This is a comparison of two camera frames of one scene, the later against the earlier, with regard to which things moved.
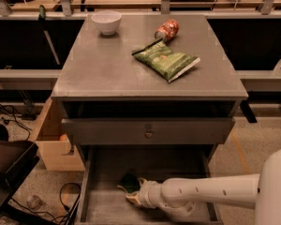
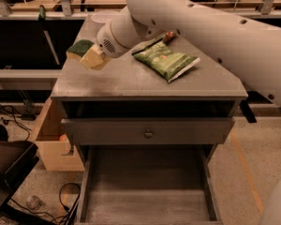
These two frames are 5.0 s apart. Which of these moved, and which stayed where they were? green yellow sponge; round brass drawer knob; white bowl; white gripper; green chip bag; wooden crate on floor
Moved: green yellow sponge; white gripper
Stayed: wooden crate on floor; white bowl; round brass drawer knob; green chip bag
